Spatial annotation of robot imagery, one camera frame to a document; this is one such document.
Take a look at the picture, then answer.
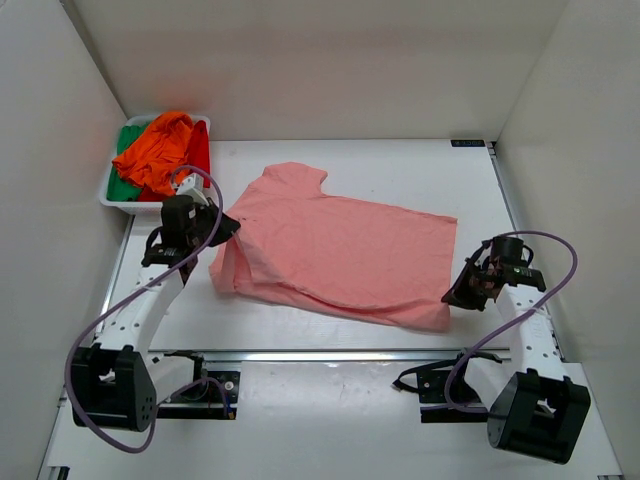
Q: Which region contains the pink t shirt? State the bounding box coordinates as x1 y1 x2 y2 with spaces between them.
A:
209 162 457 332

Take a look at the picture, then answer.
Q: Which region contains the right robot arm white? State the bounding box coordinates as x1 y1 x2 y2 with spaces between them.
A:
441 231 591 465

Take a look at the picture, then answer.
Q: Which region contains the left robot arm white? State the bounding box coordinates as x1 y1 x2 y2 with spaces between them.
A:
68 195 241 432

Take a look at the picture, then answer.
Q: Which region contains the red t shirt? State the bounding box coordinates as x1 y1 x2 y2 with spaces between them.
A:
137 121 210 202

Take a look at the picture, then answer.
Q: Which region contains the orange t shirt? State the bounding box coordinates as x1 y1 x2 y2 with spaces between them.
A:
112 111 194 196

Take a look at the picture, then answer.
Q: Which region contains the green t shirt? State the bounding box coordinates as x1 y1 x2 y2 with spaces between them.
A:
106 122 150 202

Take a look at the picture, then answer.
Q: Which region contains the blue table label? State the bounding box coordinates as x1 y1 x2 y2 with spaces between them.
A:
451 139 485 148

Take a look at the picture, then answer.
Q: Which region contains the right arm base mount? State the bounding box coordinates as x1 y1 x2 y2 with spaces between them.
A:
392 350 522 424

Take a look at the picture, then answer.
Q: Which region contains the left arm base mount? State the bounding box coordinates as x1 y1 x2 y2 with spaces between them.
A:
147 351 241 421

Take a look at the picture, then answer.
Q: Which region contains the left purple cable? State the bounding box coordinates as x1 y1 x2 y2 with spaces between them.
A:
64 164 236 454

